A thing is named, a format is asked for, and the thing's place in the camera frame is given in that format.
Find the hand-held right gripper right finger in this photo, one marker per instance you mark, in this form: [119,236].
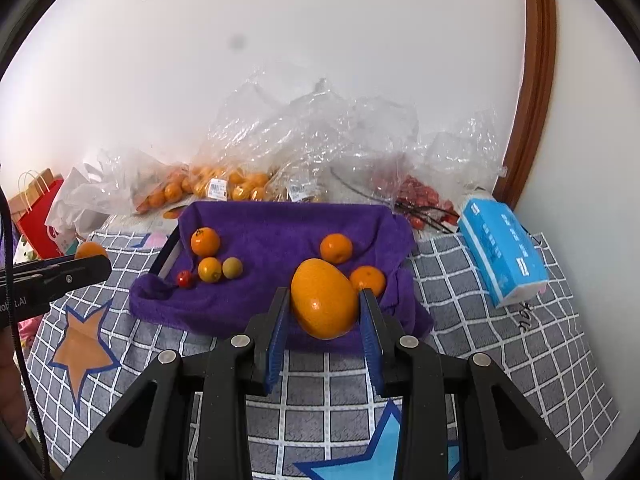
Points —
[372,345]

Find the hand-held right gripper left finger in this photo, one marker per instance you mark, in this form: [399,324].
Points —
[277,345]

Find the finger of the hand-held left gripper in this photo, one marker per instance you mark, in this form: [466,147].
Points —
[65,272]

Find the orange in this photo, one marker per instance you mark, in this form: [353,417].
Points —
[90,250]
[336,248]
[367,280]
[210,269]
[325,297]

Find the yellow-green round fruit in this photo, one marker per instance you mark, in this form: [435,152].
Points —
[232,266]

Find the black tray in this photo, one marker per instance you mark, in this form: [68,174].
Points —
[167,255]

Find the small red apple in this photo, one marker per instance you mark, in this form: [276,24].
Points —
[186,278]

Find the purple towel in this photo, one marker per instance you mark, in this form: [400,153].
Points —
[270,230]

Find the large mandarin with green stem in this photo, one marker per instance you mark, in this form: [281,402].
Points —
[205,241]

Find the clear bag of pale fruits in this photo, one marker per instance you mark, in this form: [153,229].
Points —
[300,187]

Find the person's left hand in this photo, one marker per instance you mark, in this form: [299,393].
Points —
[9,390]

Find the red paper bag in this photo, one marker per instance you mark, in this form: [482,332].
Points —
[37,230]

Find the white plastic bag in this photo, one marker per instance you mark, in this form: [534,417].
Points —
[75,205]

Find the translucent plastic bag with oranges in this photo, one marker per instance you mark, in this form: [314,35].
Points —
[150,185]

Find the fruit print cardboard sheet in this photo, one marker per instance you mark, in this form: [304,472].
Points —
[172,212]

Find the grey checked blanket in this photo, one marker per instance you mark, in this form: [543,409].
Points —
[500,350]

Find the blue tissue pack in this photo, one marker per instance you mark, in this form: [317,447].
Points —
[500,250]

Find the bag of red cherry tomatoes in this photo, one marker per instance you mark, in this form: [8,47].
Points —
[420,192]

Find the clear bag of mandarins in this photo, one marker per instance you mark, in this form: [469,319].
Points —
[245,185]

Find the clear bags of oranges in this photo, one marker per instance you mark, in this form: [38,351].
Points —
[310,130]

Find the brown wooden door frame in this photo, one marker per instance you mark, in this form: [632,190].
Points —
[542,85]

